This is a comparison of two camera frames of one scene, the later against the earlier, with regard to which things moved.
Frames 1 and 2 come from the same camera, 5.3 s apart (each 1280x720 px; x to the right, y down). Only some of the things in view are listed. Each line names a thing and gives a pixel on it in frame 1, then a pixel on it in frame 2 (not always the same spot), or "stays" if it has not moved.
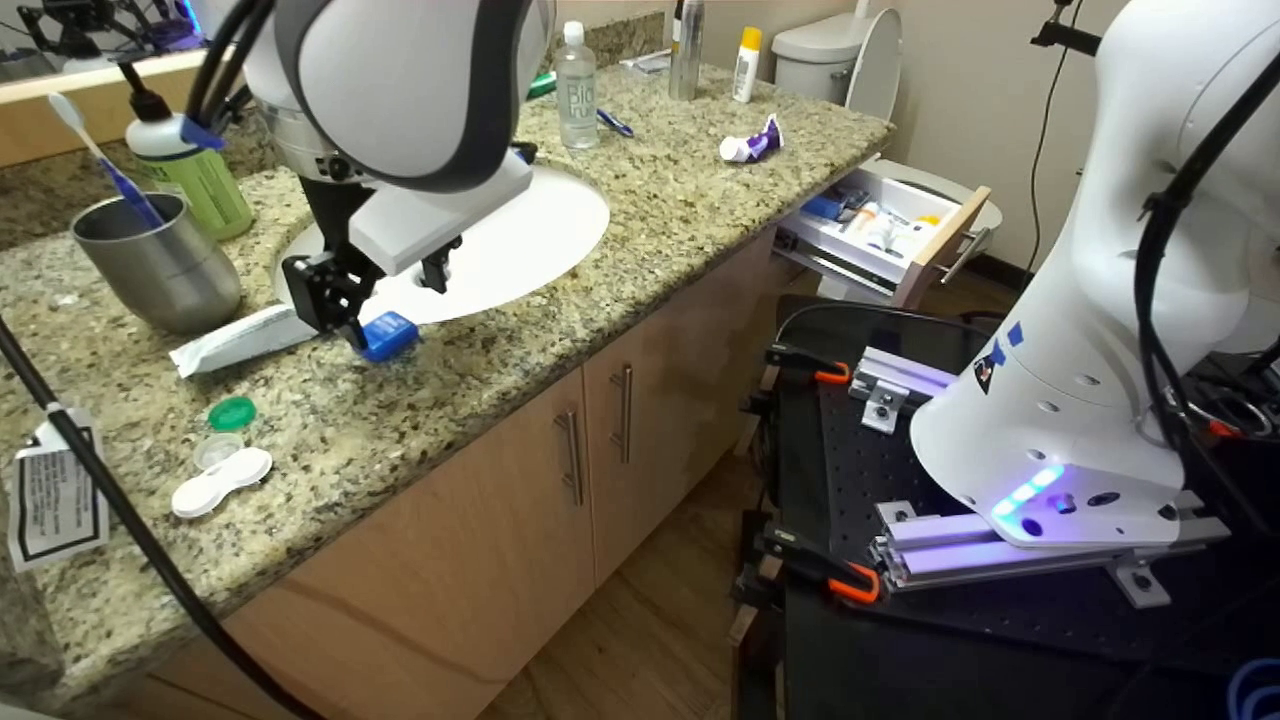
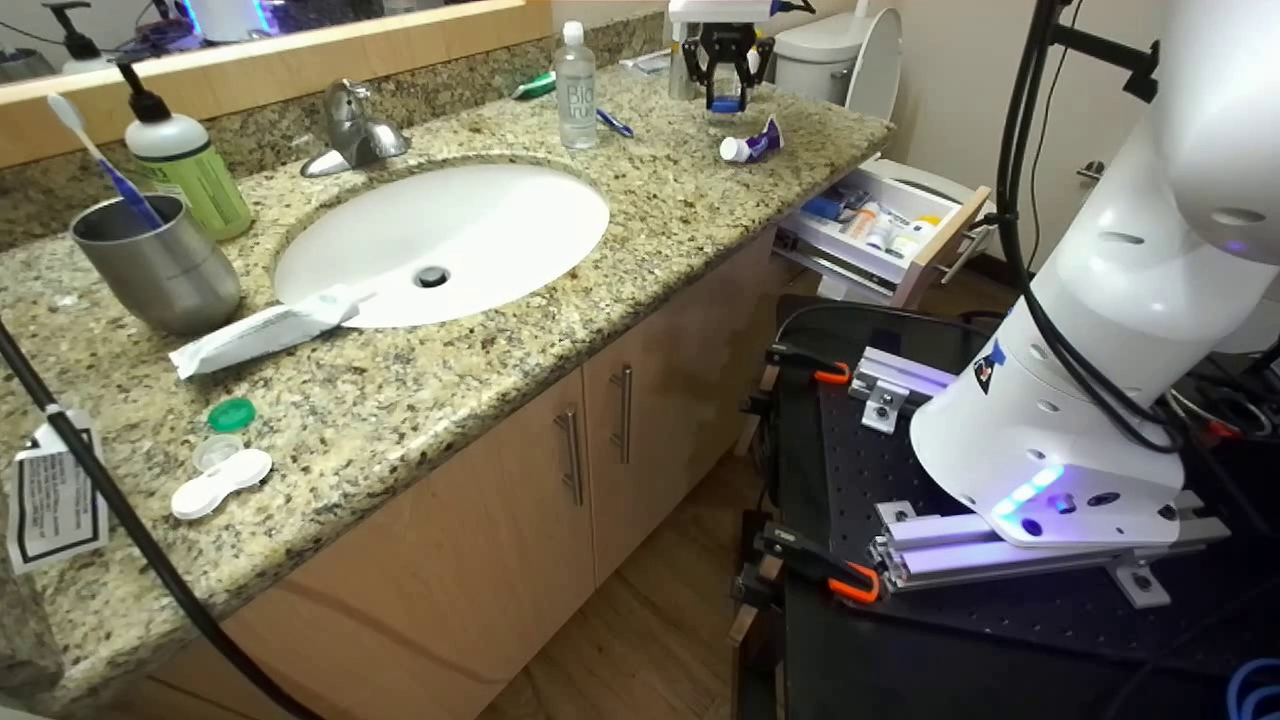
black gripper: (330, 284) → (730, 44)
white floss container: (224, 476) stays
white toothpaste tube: (255, 332) stays
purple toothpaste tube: (759, 145) stays
